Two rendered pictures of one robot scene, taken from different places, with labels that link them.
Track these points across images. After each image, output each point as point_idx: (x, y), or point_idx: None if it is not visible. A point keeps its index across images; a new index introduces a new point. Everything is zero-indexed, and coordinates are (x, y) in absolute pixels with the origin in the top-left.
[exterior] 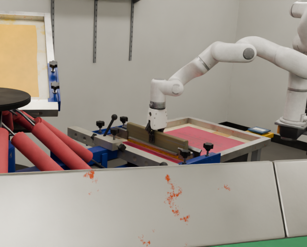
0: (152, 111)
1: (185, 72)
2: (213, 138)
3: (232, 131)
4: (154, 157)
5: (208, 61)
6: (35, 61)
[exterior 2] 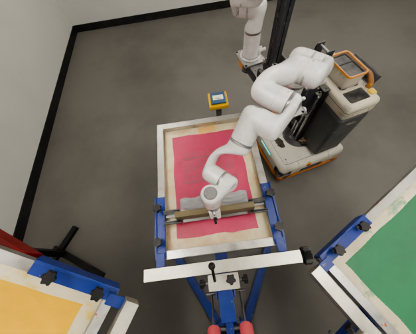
0: (216, 214)
1: (218, 156)
2: (213, 144)
3: (214, 122)
4: (272, 258)
5: (255, 141)
6: None
